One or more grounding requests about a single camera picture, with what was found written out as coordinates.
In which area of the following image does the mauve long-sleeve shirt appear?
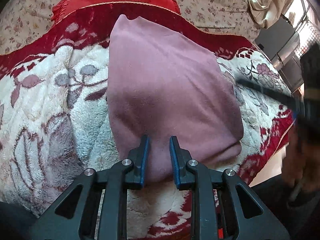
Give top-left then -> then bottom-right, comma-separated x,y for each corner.
107,15 -> 244,183

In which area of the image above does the person's right hand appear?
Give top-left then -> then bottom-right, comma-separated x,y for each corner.
281,127 -> 319,193

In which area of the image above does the grey cabinet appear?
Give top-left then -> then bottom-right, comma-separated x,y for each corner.
255,15 -> 303,92

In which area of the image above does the red and white floral blanket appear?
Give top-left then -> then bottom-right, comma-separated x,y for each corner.
1,2 -> 294,239

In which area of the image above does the beige floral quilt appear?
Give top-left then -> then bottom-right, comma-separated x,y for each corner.
1,0 -> 260,54

